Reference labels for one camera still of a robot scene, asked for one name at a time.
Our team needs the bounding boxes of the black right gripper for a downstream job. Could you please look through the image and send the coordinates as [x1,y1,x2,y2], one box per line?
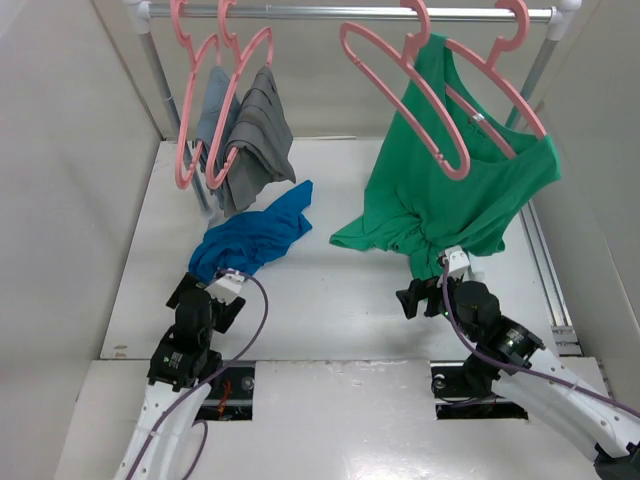
[395,267,479,342]

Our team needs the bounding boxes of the blue t shirt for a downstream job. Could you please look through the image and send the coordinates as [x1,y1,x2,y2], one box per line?
[188,180,313,283]

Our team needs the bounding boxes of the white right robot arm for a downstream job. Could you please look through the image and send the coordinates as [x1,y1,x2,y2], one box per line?
[396,277,639,479]

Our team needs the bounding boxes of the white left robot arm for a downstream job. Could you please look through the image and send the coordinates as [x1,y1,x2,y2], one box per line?
[115,271,246,479]

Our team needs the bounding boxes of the green t shirt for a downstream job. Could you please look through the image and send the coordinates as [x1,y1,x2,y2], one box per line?
[329,32,562,279]

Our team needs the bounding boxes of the pink hanger with green shirt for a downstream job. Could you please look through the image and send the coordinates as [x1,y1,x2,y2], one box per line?
[444,0,549,159]

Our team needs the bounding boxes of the pink hanger with grey cloth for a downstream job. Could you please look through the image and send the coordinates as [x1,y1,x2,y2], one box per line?
[205,0,274,190]

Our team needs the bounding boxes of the grey folded cloth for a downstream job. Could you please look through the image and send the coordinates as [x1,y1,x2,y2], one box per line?
[222,66,296,217]

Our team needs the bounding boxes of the light blue cloth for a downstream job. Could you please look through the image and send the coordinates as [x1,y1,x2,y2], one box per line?
[194,66,230,168]

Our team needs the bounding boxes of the metal clothes rack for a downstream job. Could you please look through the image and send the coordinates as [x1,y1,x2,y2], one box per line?
[119,0,584,211]

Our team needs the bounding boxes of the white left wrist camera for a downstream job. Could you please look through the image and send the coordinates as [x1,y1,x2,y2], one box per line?
[207,270,245,305]

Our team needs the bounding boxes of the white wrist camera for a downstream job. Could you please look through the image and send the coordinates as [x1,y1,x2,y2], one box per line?
[439,246,471,278]
[207,270,245,305]

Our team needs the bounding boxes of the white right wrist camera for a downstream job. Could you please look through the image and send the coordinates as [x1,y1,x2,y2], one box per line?
[439,246,471,278]

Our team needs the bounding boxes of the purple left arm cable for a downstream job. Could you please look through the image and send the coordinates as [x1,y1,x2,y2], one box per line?
[122,269,270,480]

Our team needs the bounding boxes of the aluminium rail right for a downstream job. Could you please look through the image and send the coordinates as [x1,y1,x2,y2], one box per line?
[520,201,584,357]

